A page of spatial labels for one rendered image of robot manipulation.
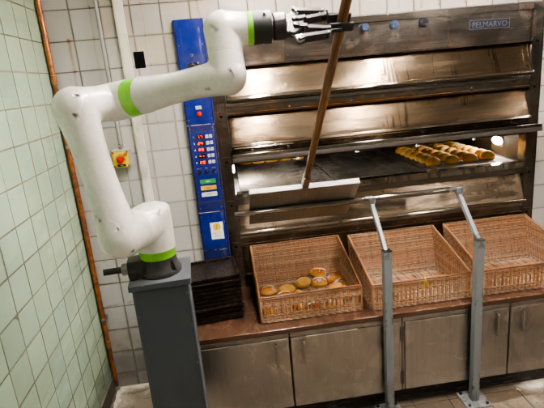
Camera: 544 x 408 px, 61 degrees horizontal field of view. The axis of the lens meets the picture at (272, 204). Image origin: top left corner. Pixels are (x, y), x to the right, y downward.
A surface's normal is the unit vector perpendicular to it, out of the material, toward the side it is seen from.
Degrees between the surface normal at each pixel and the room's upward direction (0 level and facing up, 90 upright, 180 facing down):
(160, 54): 90
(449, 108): 70
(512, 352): 90
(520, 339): 90
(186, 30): 90
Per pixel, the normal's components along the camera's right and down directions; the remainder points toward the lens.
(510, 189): 0.07, -0.09
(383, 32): 0.11, 0.25
